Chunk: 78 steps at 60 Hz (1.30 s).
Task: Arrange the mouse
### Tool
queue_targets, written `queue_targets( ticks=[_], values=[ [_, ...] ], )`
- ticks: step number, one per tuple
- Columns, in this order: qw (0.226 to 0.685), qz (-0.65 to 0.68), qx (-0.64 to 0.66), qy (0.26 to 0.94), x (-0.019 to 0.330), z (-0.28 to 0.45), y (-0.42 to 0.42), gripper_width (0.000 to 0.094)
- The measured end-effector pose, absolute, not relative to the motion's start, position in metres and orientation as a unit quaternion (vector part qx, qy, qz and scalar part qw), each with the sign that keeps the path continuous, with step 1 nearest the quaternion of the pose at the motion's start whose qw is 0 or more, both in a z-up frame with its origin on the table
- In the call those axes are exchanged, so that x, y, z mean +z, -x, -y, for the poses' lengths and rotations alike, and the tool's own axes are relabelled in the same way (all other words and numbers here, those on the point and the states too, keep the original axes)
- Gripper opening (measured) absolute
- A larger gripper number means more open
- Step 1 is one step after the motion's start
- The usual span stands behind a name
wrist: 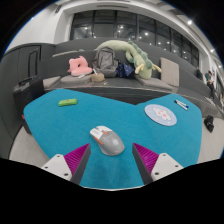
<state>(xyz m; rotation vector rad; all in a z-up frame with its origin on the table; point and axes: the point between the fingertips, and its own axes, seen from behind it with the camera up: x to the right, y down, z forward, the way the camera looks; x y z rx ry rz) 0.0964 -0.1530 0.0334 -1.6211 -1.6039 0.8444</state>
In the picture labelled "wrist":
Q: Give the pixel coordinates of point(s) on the white marker with black cap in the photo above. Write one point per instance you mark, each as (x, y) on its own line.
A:
(180, 106)

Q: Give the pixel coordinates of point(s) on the tan round basket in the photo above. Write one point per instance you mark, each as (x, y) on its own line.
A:
(97, 78)

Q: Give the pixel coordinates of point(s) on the pink plush pillow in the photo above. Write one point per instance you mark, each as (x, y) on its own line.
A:
(79, 66)

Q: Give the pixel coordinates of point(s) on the grey square seat cushion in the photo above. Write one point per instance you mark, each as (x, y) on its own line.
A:
(51, 82)

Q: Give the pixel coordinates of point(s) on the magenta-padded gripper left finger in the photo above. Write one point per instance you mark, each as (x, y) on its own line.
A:
(77, 159)

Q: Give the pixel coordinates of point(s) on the grey flat seat cushion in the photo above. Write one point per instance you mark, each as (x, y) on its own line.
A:
(154, 82)

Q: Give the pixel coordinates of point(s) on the black suitcase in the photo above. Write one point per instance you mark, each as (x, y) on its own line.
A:
(28, 93)

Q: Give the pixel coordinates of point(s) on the ceiling lights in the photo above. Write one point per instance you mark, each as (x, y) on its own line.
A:
(189, 22)

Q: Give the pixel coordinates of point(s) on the round light blue mouse pad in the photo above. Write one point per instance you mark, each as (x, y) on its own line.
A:
(160, 115)

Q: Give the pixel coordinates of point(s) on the black bag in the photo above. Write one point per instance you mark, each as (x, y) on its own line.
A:
(209, 123)

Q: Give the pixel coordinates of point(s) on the person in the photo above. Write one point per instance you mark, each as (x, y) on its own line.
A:
(199, 73)
(210, 83)

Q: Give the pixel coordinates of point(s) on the navy star-print bag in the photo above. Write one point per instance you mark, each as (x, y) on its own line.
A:
(125, 70)

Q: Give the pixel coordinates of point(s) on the green dragon plush toy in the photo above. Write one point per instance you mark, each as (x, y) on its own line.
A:
(135, 55)

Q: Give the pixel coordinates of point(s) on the white marker with blue cap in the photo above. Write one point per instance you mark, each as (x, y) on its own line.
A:
(182, 104)

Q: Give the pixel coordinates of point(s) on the green eraser block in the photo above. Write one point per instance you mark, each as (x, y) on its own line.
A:
(67, 102)

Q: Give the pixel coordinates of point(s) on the grey white computer mouse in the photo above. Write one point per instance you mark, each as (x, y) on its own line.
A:
(109, 141)

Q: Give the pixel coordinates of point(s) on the grey round seat cushion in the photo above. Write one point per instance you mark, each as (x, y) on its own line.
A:
(71, 79)

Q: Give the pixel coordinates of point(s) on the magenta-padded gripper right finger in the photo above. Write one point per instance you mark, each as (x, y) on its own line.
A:
(146, 159)

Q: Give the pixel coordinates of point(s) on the beige upright cushion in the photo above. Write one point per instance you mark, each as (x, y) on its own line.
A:
(170, 71)

